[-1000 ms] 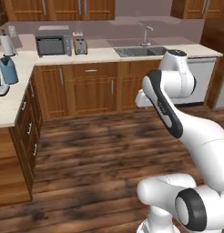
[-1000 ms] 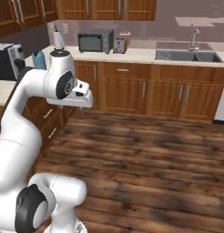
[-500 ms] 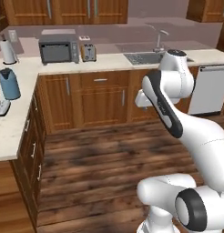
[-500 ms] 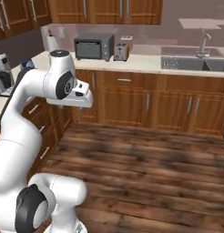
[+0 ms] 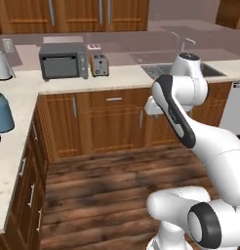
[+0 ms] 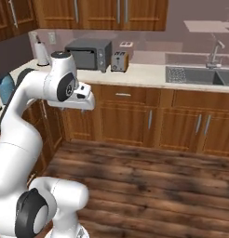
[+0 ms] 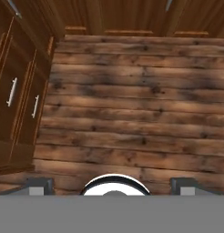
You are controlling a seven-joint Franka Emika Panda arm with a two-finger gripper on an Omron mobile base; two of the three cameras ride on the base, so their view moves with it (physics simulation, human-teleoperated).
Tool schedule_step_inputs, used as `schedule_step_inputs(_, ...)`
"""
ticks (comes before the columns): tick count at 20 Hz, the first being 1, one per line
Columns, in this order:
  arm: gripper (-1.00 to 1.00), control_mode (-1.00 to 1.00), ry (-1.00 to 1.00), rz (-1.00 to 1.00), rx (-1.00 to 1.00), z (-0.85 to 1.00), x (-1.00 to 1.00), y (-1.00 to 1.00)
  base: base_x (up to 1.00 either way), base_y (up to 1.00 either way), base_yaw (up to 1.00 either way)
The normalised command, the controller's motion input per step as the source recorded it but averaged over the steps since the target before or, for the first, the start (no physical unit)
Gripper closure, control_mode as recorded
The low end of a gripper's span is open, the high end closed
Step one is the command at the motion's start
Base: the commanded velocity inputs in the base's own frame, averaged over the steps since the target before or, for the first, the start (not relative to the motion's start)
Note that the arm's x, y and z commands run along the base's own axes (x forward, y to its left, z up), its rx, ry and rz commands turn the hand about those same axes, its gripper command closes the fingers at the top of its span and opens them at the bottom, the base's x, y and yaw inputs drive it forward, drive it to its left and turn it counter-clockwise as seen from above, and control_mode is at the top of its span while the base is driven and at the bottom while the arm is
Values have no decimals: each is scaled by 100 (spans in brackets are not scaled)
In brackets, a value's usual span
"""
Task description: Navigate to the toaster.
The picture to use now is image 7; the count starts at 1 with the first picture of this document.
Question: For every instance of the brown wooden cupboard run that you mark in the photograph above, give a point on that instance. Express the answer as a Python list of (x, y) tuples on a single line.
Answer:
[(129, 15)]

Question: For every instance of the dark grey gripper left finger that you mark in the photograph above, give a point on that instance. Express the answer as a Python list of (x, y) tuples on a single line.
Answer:
[(41, 185)]

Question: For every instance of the narrow brown wooden cupboard door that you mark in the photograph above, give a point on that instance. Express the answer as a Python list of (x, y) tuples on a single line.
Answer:
[(28, 127)]

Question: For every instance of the wide brown wooden cupboard door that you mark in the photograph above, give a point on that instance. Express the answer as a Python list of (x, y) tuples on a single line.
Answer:
[(7, 66)]

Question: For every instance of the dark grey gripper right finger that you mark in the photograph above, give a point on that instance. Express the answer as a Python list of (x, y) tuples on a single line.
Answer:
[(183, 184)]

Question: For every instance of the round white and black object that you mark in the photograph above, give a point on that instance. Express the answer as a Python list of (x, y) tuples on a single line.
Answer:
[(95, 185)]

